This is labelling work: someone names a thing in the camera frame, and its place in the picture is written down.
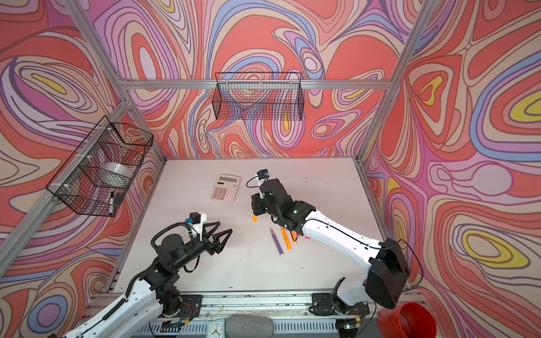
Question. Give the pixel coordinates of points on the silver tape roll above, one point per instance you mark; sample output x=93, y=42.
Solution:
x=118, y=169

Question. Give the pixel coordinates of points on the black marker in basket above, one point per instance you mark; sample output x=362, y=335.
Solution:
x=111, y=206

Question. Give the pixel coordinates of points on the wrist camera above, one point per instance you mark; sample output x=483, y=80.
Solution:
x=263, y=176
x=195, y=224

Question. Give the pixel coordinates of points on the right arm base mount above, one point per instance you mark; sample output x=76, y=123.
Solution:
x=327, y=304

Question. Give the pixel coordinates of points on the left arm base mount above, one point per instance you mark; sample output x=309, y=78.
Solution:
x=186, y=306

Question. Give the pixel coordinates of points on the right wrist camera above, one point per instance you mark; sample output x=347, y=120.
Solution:
x=263, y=176

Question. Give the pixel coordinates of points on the small white clock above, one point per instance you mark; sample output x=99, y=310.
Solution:
x=216, y=329

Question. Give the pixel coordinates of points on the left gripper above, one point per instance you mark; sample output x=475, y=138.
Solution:
x=209, y=248

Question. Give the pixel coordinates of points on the pink calculator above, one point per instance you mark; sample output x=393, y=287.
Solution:
x=225, y=188

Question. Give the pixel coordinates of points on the red bucket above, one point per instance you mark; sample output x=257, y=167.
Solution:
x=407, y=320

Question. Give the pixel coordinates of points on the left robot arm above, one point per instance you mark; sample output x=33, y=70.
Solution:
x=152, y=292

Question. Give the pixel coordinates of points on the black wire basket back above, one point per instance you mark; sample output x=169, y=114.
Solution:
x=258, y=96

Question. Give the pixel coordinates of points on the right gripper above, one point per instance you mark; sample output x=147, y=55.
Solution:
x=256, y=201

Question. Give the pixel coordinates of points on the purple marker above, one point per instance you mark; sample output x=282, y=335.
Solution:
x=276, y=242

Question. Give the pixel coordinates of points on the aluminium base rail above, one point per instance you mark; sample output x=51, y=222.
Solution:
x=288, y=309

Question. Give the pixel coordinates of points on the black wire basket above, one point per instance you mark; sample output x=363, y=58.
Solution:
x=84, y=187
x=258, y=96

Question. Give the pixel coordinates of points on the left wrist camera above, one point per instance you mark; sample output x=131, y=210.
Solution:
x=195, y=224

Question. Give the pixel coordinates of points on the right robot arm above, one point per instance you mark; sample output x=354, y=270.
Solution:
x=384, y=270

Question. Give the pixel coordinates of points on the black wire basket left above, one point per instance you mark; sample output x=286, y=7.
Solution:
x=84, y=187

